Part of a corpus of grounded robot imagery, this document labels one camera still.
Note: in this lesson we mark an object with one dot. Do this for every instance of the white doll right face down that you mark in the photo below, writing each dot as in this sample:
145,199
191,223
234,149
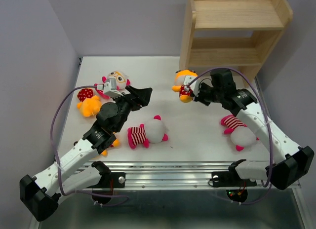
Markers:
240,135

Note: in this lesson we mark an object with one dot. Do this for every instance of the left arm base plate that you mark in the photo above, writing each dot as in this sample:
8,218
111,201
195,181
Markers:
114,180

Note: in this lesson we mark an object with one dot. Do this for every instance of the white doll face down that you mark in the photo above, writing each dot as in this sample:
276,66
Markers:
240,135
152,132

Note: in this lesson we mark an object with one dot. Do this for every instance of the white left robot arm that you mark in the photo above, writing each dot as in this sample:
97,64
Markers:
43,192

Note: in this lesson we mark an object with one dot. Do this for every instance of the white glasses doll striped shirt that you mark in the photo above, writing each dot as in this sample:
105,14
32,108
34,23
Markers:
122,81

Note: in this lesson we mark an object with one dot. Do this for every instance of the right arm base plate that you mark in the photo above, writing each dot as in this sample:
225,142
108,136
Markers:
222,179

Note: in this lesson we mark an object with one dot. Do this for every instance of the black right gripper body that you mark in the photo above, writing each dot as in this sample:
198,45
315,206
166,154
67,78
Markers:
208,95

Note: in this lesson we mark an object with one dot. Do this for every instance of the orange bear polka dot toy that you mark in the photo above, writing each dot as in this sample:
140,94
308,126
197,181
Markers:
181,85

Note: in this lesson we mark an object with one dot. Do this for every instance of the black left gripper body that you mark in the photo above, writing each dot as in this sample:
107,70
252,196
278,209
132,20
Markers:
129,104

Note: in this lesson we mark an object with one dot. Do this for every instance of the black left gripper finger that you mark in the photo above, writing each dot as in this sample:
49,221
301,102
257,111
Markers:
144,101
137,92

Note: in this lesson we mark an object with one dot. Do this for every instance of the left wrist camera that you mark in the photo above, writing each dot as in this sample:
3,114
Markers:
111,87

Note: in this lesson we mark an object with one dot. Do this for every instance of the white doll centre face down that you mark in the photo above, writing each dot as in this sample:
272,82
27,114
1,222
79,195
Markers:
152,132

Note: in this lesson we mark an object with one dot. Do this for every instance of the wooden shelf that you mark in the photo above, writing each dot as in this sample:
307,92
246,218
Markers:
232,33

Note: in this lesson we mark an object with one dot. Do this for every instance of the aluminium mounting rail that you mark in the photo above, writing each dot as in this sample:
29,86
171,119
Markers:
164,175

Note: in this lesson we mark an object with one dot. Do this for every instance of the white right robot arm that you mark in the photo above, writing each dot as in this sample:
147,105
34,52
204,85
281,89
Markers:
288,161

